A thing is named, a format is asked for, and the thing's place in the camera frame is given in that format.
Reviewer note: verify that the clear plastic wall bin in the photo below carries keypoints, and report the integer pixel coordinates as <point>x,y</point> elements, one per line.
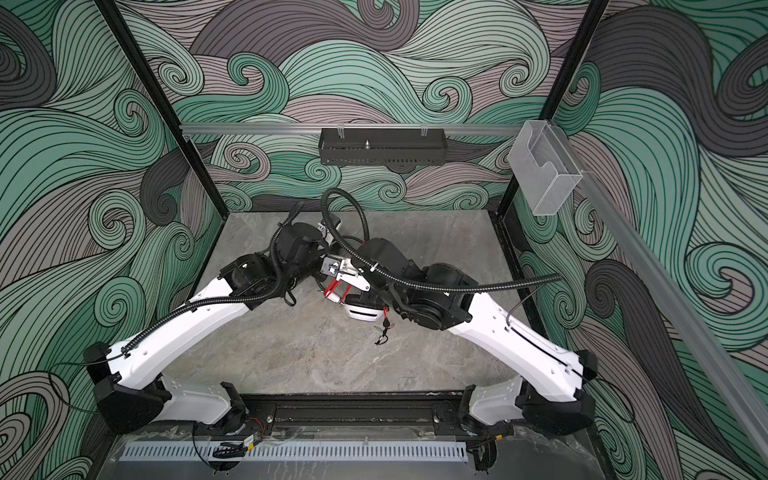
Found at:
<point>545,165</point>

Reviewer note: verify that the black frame post right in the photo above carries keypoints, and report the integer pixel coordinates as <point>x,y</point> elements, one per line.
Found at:
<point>573,58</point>

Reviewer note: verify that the aluminium rail right wall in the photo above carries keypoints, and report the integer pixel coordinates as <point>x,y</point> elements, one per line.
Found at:
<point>744,402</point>

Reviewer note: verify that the white slotted cable duct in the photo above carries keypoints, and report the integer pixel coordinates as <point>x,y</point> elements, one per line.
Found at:
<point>303,451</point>

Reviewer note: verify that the black perforated metal tray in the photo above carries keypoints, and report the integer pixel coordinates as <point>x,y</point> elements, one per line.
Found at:
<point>402,147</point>

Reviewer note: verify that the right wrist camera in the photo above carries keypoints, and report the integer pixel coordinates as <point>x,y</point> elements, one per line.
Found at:
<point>341,269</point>

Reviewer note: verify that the black frame post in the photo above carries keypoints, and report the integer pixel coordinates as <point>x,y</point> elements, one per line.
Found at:
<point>120,30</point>
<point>573,58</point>

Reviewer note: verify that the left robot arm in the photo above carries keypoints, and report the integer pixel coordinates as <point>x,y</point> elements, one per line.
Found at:
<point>130,388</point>

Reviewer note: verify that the white black headphones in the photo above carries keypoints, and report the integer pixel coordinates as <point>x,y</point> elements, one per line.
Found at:
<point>364,306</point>

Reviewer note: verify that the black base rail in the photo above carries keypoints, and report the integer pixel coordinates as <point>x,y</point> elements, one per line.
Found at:
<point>444,412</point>

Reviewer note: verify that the black frame post left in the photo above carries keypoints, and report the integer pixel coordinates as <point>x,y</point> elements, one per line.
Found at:
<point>120,30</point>

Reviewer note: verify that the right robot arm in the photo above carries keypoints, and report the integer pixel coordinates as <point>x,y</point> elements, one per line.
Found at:
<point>548,388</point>

